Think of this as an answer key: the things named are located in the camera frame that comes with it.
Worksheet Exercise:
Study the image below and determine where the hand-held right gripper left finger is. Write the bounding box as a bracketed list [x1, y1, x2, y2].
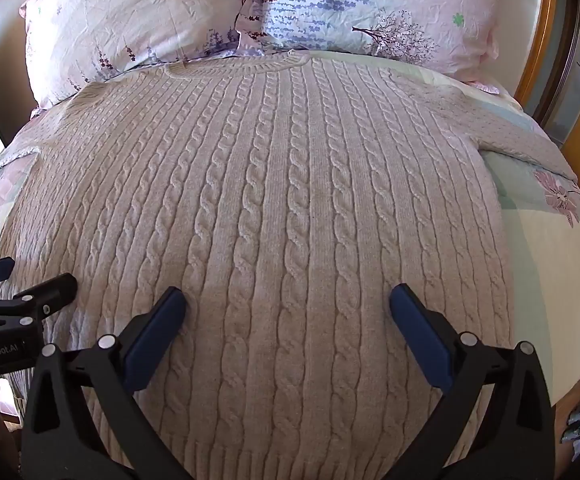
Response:
[21, 286, 194, 480]

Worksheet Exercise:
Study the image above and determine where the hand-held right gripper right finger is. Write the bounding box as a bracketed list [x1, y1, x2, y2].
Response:
[389, 283, 557, 480]

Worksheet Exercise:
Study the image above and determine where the beige cable knit sweater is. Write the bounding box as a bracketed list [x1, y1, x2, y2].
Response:
[0, 50, 578, 480]

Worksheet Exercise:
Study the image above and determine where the pastel floral quilt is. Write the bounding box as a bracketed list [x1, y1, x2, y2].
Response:
[0, 49, 580, 411]

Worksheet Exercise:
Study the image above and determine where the pink floral pillow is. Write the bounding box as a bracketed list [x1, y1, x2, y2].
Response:
[235, 0, 521, 95]
[18, 0, 253, 111]

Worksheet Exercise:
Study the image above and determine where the wooden headboard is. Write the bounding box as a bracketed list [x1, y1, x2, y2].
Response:
[512, 0, 580, 193]

